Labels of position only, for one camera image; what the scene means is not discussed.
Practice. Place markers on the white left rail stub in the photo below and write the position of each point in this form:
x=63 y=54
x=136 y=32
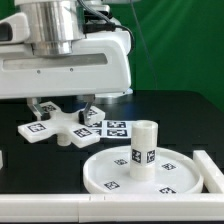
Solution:
x=1 y=159

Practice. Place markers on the white cross-shaped table base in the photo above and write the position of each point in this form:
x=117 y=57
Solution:
x=65 y=126

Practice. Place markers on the white round table top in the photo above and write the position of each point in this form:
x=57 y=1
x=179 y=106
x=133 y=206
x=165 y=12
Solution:
x=119 y=170

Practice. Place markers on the white marker sheet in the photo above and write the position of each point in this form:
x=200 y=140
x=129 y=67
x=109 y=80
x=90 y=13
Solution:
x=116 y=129

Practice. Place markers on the white right rail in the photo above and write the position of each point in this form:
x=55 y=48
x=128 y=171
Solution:
x=213 y=177

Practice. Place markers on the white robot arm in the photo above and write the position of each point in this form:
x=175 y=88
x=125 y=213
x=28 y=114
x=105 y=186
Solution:
x=61 y=48

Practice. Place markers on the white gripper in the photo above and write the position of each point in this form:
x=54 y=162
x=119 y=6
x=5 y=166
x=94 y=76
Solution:
x=96 y=64

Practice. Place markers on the white front rail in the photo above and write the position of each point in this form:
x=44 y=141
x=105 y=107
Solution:
x=99 y=208

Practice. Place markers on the white rail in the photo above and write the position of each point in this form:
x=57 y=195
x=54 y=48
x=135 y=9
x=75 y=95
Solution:
x=99 y=208
x=213 y=177

